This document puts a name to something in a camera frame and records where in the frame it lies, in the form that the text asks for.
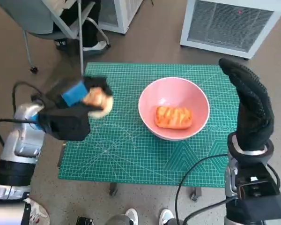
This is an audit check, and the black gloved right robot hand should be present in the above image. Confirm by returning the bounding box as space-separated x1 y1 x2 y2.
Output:
219 58 275 152

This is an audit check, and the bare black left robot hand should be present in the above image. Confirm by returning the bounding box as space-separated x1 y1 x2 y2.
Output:
41 75 114 112

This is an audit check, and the round pale bread bun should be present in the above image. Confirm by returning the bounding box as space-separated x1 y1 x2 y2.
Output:
82 87 114 119

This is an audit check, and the long orange bread loaf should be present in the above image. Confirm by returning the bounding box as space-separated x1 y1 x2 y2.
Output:
154 105 192 129

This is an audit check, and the pink bowl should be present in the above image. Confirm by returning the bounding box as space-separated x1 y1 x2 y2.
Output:
138 77 211 141

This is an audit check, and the seated person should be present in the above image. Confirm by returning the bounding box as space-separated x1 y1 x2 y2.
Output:
52 0 112 56

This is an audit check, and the green cutting mat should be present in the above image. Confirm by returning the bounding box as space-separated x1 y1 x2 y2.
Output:
58 62 241 188

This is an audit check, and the grey office chair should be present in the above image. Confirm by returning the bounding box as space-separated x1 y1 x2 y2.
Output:
0 0 112 73

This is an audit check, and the large white grille cabinet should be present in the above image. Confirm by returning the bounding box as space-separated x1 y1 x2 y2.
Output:
179 0 281 60

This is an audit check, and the small white grille cabinet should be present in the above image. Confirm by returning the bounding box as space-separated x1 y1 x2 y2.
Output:
98 0 146 35

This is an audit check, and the black table leg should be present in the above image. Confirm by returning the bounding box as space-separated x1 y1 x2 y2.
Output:
190 187 203 201
109 182 119 196

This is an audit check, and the standing person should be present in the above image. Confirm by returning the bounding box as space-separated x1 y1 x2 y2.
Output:
28 198 49 225

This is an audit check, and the small black box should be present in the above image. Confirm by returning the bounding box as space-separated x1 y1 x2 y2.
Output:
76 215 94 225

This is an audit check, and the white shoe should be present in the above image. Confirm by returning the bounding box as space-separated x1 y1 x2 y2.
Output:
159 208 174 225
125 208 139 225

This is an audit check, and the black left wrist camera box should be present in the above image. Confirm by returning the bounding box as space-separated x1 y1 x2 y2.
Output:
37 105 91 141

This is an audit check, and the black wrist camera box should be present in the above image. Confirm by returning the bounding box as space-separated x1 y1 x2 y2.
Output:
236 161 281 215
37 105 91 141

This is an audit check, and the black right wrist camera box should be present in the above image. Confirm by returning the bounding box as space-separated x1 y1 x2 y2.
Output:
236 161 281 215

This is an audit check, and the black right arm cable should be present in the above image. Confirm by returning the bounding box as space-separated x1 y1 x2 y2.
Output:
182 198 229 225
175 154 230 225

